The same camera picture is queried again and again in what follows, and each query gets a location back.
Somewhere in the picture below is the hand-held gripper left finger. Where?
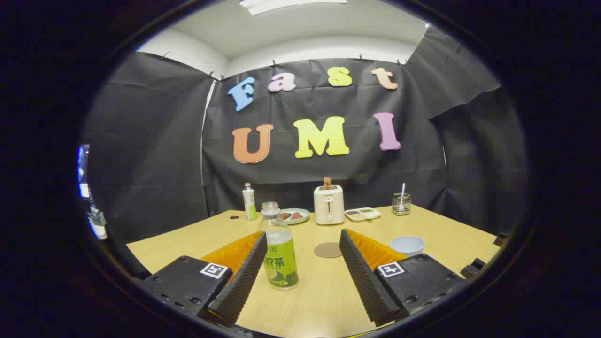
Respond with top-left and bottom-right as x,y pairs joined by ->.
141,230 -> 268,328

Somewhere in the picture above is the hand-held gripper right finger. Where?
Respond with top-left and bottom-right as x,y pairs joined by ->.
339,229 -> 465,328

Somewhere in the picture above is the green label juice bottle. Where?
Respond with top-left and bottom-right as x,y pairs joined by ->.
257,201 -> 299,291

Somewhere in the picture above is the round brown coaster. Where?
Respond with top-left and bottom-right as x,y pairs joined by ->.
314,242 -> 343,259

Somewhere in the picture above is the pale blue cup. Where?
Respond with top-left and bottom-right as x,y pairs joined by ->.
389,236 -> 425,257

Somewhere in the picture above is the small white green bottle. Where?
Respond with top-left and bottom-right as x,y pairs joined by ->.
242,183 -> 258,221

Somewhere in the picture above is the wooden table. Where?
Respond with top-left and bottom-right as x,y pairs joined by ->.
126,203 -> 502,338

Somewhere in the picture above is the white divided tray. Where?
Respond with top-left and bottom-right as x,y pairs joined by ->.
344,207 -> 381,222

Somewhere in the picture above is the cream toaster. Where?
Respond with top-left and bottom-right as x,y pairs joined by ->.
314,177 -> 345,225

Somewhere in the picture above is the pale green plate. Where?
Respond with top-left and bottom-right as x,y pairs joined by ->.
278,208 -> 311,225

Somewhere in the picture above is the black backdrop cloth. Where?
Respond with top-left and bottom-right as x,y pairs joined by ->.
80,26 -> 529,277

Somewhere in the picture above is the white crumpled object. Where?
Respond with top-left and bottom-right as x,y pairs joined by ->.
87,207 -> 108,241

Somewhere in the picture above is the blue lit screen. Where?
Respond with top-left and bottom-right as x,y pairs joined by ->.
77,145 -> 91,198

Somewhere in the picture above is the wire mesh holder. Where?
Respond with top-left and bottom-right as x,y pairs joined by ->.
392,192 -> 412,216

